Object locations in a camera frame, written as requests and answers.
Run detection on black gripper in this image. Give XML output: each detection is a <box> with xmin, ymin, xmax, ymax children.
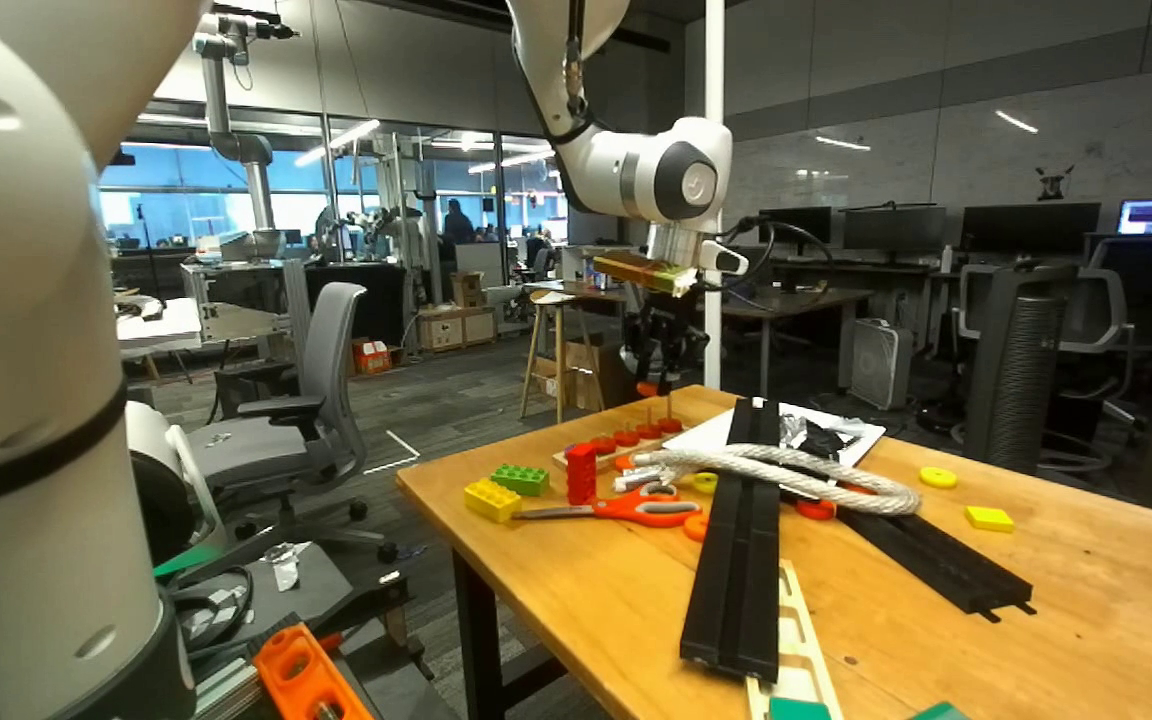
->
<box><xmin>622</xmin><ymin>293</ymin><xmax>713</xmax><ymax>400</ymax></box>

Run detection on white paper sheet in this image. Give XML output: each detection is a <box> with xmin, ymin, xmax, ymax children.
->
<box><xmin>661</xmin><ymin>400</ymin><xmax>891</xmax><ymax>471</ymax></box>

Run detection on wooden stool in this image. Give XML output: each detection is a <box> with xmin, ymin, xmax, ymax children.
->
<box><xmin>515</xmin><ymin>284</ymin><xmax>609</xmax><ymax>426</ymax></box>

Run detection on red block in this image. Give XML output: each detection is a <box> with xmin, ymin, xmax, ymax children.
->
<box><xmin>564</xmin><ymin>442</ymin><xmax>603</xmax><ymax>507</ymax></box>

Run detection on white pole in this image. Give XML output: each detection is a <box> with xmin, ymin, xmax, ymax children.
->
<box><xmin>696</xmin><ymin>0</ymin><xmax>729</xmax><ymax>393</ymax></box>

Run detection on green lego brick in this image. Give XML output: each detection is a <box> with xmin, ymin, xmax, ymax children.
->
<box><xmin>490</xmin><ymin>459</ymin><xmax>553</xmax><ymax>501</ymax></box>

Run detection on cardboard box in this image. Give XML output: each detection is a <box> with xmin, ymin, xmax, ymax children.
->
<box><xmin>411</xmin><ymin>301</ymin><xmax>504</xmax><ymax>353</ymax></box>

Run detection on yellow lego brick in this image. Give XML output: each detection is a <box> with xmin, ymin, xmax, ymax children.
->
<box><xmin>462</xmin><ymin>476</ymin><xmax>527</xmax><ymax>528</ymax></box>

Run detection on long black track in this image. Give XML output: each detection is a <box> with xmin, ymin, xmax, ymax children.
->
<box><xmin>678</xmin><ymin>396</ymin><xmax>787</xmax><ymax>693</ymax></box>

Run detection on short black track piece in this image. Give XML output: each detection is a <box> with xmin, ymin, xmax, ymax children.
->
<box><xmin>839</xmin><ymin>504</ymin><xmax>1041</xmax><ymax>629</ymax></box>

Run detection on grey office chair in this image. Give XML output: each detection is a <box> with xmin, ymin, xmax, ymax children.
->
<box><xmin>188</xmin><ymin>276</ymin><xmax>402</xmax><ymax>566</ymax></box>

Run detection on yellow square tile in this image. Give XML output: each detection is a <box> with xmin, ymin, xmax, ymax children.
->
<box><xmin>960</xmin><ymin>504</ymin><xmax>1022</xmax><ymax>536</ymax></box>

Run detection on grey cylinder stand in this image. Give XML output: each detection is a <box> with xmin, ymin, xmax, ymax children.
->
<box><xmin>989</xmin><ymin>293</ymin><xmax>1068</xmax><ymax>465</ymax></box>

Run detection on black computer monitor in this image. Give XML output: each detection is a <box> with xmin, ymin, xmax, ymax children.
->
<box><xmin>955</xmin><ymin>200</ymin><xmax>1105</xmax><ymax>261</ymax></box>

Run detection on black office chair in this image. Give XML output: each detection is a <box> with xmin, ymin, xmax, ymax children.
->
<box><xmin>1060</xmin><ymin>261</ymin><xmax>1152</xmax><ymax>471</ymax></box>

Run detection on red-handled scissors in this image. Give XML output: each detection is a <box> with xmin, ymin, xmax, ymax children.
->
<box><xmin>509</xmin><ymin>485</ymin><xmax>708</xmax><ymax>534</ymax></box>

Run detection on white rope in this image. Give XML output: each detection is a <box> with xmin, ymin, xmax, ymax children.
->
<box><xmin>629</xmin><ymin>435</ymin><xmax>927</xmax><ymax>521</ymax></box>

